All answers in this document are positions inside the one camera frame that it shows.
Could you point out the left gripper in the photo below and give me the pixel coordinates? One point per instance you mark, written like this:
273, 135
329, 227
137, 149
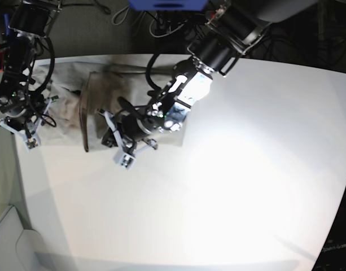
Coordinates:
129, 133

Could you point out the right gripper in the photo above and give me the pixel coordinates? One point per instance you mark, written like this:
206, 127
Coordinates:
27, 124

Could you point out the grey t-shirt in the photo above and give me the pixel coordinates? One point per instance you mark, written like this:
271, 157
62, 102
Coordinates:
86, 84

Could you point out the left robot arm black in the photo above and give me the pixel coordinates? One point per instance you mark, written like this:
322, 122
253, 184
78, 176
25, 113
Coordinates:
234, 29

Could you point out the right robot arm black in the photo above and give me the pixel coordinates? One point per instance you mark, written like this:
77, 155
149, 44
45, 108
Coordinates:
24, 36

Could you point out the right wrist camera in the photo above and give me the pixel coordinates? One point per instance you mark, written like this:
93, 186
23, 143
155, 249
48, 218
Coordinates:
31, 143

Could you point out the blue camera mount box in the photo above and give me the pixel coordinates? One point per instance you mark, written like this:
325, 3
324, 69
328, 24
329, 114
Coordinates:
167, 5

